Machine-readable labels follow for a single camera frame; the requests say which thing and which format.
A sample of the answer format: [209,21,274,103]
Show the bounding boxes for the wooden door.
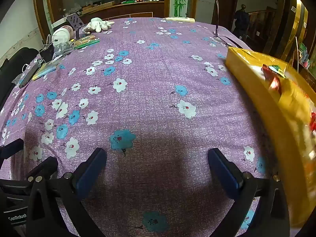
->
[212,0,240,29]

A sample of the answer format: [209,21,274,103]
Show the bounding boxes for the purple floral tablecloth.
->
[0,17,297,237]

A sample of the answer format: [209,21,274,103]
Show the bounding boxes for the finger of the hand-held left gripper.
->
[23,156,59,179]
[0,139,24,160]

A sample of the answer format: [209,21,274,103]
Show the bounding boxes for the yellow cardboard box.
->
[225,46,316,230]

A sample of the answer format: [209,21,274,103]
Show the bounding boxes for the wooden stair railing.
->
[248,7,277,52]

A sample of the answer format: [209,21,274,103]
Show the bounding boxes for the green biscuit packet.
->
[73,35,100,50]

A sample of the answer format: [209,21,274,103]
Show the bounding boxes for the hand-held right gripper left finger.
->
[26,148,108,237]

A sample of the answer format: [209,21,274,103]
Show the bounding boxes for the thin metal stand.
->
[213,1,245,48]

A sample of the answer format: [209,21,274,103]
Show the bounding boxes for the white work gloves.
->
[82,18,115,35]

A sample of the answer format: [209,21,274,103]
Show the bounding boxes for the white plastic tub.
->
[51,25,74,45]

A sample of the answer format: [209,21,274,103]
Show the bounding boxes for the cluttered wooden shelf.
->
[295,37,316,79]

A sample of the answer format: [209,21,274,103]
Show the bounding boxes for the dark jacket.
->
[233,4,250,39]

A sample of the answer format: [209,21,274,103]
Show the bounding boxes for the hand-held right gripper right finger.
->
[208,148,290,237]

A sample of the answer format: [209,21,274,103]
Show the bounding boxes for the gold pillar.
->
[281,0,309,62]

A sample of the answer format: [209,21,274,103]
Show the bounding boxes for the clear plastic bag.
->
[51,42,74,62]

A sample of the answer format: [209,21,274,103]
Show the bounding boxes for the yellow blue booklet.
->
[32,59,65,81]

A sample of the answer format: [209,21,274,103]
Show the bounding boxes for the black chair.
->
[0,47,40,109]

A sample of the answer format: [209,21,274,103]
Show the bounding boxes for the grey spatula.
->
[66,14,86,40]

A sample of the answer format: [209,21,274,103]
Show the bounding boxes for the black smartphone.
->
[18,59,43,89]

